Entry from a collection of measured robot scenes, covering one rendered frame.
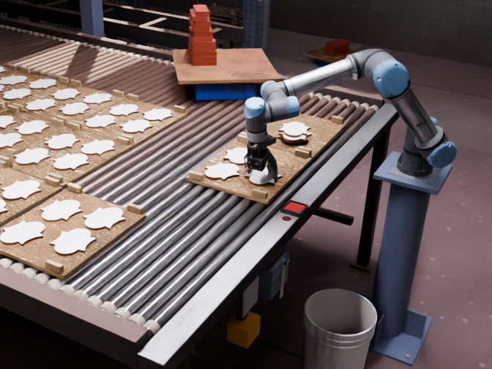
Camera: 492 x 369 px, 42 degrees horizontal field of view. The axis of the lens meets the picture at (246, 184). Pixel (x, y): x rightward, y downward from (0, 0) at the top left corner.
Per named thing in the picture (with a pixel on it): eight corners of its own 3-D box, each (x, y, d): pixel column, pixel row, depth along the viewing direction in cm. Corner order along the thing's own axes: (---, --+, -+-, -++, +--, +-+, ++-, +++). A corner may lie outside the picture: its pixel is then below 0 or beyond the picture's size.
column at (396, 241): (433, 318, 321) (468, 163, 279) (412, 366, 291) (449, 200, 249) (360, 293, 336) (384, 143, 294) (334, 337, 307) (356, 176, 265)
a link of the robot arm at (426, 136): (446, 140, 260) (383, 43, 231) (465, 157, 248) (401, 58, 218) (422, 158, 262) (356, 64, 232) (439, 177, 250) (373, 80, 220)
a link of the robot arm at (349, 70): (378, 36, 241) (255, 78, 238) (390, 46, 232) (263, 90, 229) (381, 64, 247) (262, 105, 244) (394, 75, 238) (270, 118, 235)
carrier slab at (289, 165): (311, 161, 264) (311, 157, 263) (268, 205, 232) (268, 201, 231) (236, 142, 277) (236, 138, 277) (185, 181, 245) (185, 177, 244)
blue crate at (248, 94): (246, 78, 349) (247, 61, 344) (256, 99, 322) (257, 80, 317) (189, 80, 344) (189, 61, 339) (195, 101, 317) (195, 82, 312)
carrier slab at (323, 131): (345, 127, 297) (346, 123, 296) (312, 160, 264) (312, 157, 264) (277, 110, 310) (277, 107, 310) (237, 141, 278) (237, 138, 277)
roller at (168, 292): (369, 112, 326) (370, 103, 323) (135, 342, 174) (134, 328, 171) (360, 110, 328) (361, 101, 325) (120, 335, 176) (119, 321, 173)
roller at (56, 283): (315, 99, 338) (315, 91, 335) (50, 305, 186) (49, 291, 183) (306, 98, 340) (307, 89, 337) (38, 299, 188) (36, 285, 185)
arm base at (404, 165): (438, 166, 273) (442, 145, 268) (424, 180, 262) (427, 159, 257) (405, 155, 280) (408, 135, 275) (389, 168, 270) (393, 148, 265)
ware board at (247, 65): (261, 51, 360) (261, 48, 359) (280, 82, 317) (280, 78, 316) (171, 53, 351) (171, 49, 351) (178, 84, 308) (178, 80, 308)
